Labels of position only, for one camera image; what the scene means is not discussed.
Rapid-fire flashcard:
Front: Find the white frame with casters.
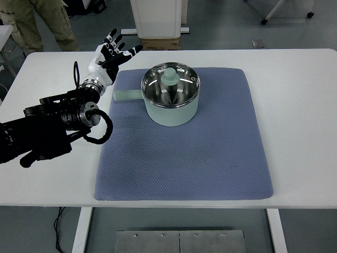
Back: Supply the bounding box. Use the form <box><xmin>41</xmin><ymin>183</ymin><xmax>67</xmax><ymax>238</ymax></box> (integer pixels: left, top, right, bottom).
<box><xmin>260</xmin><ymin>0</ymin><xmax>314</xmax><ymax>26</ymax></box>

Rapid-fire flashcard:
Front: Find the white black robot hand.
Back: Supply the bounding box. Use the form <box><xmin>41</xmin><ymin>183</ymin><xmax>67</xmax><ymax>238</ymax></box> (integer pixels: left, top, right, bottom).
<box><xmin>84</xmin><ymin>28</ymin><xmax>144</xmax><ymax>86</ymax></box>

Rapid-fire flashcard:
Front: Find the person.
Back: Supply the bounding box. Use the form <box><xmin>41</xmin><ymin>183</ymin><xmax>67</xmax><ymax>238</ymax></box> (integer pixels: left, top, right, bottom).
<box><xmin>0</xmin><ymin>0</ymin><xmax>80</xmax><ymax>53</ymax></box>

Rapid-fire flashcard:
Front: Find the green pot with handle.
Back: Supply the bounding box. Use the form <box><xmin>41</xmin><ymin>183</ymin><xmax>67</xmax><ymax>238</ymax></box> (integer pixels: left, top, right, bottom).
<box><xmin>112</xmin><ymin>62</ymin><xmax>202</xmax><ymax>128</ymax></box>

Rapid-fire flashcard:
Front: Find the cardboard box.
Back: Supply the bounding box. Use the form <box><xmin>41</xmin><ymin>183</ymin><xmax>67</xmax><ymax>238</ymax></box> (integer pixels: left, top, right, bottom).
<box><xmin>141</xmin><ymin>37</ymin><xmax>181</xmax><ymax>51</ymax></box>

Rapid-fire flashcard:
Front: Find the black floor cable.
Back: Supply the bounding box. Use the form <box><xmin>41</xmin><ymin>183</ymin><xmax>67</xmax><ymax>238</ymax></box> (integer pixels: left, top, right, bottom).
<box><xmin>53</xmin><ymin>207</ymin><xmax>67</xmax><ymax>253</ymax></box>

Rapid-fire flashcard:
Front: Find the glass lid with green knob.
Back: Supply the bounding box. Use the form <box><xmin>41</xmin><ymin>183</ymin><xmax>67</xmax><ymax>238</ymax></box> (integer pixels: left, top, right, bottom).
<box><xmin>141</xmin><ymin>62</ymin><xmax>202</xmax><ymax>109</ymax></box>

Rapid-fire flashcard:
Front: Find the white stand base foot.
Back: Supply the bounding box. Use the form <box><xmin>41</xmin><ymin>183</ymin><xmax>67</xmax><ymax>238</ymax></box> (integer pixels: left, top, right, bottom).
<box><xmin>120</xmin><ymin>26</ymin><xmax>190</xmax><ymax>36</ymax></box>

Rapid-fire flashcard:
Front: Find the grey metal plate with screws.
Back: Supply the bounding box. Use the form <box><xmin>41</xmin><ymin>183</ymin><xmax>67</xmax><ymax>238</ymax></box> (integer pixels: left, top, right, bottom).
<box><xmin>114</xmin><ymin>229</ymin><xmax>247</xmax><ymax>253</ymax></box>

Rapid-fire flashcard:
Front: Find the white table leg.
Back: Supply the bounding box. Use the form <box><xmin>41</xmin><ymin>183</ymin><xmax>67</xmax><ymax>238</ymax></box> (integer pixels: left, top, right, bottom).
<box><xmin>71</xmin><ymin>207</ymin><xmax>93</xmax><ymax>253</ymax></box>
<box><xmin>265</xmin><ymin>208</ymin><xmax>288</xmax><ymax>253</ymax></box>

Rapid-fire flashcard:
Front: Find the white cabinet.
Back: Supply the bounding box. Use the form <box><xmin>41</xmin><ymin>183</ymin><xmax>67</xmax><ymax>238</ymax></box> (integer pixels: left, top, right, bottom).
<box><xmin>130</xmin><ymin>0</ymin><xmax>189</xmax><ymax>39</ymax></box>

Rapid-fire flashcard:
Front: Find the blue textured mat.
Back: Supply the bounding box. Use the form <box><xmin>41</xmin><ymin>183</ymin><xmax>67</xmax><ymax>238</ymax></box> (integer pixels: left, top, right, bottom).
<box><xmin>94</xmin><ymin>67</ymin><xmax>274</xmax><ymax>202</ymax></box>

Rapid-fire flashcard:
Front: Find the black floor device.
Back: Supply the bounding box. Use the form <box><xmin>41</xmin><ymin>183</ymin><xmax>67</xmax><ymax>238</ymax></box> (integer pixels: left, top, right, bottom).
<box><xmin>89</xmin><ymin>0</ymin><xmax>106</xmax><ymax>14</ymax></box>

